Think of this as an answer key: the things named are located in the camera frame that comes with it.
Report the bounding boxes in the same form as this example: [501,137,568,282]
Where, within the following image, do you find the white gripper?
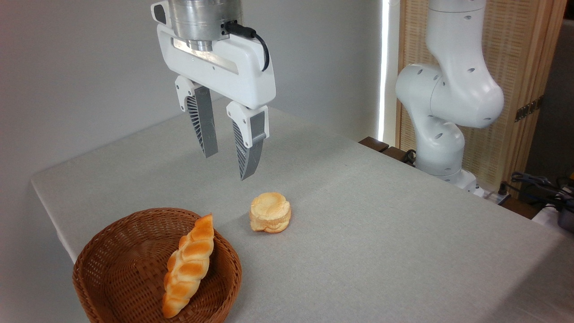
[156,22,277,181]

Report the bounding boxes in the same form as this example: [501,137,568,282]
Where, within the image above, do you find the round puffy bread bun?
[249,192,292,234]

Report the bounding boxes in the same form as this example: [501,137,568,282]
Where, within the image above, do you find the twisted braided bread loaf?
[161,214,216,319]

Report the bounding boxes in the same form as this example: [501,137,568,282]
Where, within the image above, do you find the brown wicker basket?
[72,207,243,323]

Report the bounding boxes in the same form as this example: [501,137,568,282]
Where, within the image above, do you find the dark brown wooden ledge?
[359,136,417,167]

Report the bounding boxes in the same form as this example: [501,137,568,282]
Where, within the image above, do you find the grey tablecloth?
[30,96,574,323]

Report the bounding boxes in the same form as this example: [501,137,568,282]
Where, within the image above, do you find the black screen hinge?
[514,96,544,122]

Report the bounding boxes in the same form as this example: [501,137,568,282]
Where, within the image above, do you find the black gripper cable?
[223,21,270,72]

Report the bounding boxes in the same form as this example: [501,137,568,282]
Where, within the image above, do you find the black cable bundle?
[499,171,574,212]

